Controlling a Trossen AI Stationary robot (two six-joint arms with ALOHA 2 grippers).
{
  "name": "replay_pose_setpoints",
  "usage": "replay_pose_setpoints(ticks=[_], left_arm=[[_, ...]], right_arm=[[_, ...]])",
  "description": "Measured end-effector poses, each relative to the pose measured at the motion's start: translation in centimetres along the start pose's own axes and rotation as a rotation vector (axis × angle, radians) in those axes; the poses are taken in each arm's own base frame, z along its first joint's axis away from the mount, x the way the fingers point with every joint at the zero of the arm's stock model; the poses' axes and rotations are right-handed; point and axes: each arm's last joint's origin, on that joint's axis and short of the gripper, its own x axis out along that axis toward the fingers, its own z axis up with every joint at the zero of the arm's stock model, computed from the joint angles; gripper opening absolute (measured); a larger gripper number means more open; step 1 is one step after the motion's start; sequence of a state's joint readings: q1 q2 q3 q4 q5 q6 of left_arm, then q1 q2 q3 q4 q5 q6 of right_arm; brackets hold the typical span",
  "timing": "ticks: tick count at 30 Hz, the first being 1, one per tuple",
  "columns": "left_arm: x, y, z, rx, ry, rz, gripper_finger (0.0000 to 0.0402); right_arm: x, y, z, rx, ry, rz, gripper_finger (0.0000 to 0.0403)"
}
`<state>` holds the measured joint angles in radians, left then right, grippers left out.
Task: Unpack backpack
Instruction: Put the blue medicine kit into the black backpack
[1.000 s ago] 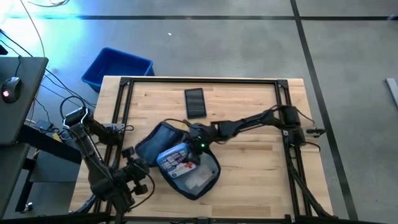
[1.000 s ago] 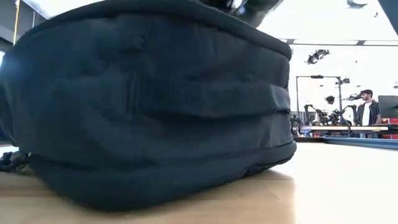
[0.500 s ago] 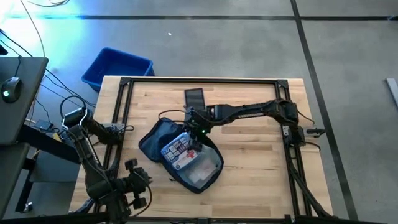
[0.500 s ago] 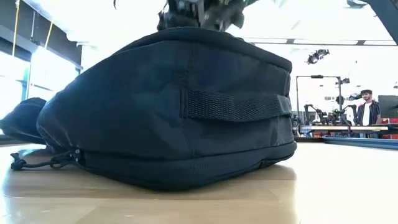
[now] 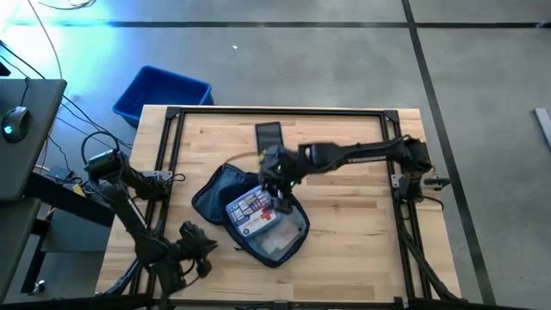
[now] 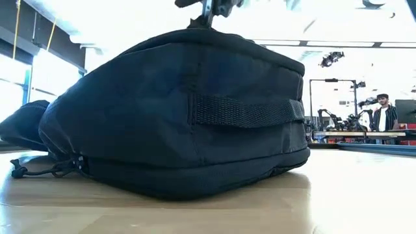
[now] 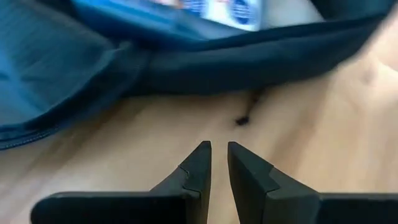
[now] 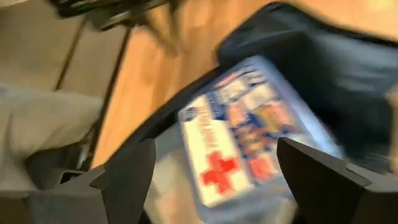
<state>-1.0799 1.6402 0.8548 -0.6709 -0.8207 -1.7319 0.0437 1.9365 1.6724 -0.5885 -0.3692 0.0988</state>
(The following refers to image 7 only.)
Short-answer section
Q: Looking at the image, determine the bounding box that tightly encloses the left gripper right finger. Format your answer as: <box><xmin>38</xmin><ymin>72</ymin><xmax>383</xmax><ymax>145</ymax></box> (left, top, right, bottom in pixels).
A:
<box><xmin>227</xmin><ymin>141</ymin><xmax>398</xmax><ymax>224</ymax></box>

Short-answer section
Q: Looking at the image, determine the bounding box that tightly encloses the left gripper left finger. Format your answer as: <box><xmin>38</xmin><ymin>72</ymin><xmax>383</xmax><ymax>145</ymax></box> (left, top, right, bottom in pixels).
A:
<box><xmin>30</xmin><ymin>140</ymin><xmax>213</xmax><ymax>224</ymax></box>

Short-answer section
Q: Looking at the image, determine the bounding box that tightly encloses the navy blue backpack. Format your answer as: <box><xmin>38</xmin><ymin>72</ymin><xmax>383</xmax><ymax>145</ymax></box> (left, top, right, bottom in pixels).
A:
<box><xmin>0</xmin><ymin>0</ymin><xmax>398</xmax><ymax>151</ymax></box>

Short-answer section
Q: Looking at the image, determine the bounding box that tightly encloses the blue first aid kit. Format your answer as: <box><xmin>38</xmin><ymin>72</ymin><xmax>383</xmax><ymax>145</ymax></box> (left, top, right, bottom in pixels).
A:
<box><xmin>71</xmin><ymin>0</ymin><xmax>265</xmax><ymax>41</ymax></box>

